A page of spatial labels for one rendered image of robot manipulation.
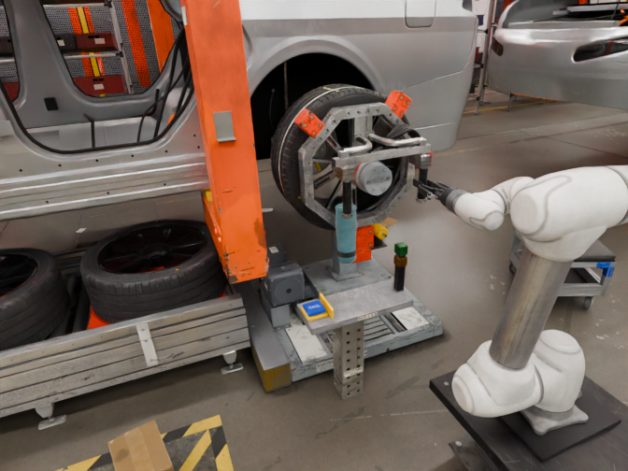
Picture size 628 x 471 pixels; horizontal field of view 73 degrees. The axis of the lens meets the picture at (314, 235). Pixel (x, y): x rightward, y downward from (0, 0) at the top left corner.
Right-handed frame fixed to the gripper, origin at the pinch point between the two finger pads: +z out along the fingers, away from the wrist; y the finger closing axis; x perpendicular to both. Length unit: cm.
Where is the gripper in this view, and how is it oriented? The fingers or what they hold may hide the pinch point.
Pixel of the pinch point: (422, 183)
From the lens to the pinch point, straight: 179.5
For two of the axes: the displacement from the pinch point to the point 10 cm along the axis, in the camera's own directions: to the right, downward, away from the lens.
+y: 9.3, -2.0, 3.1
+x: -0.4, -8.9, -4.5
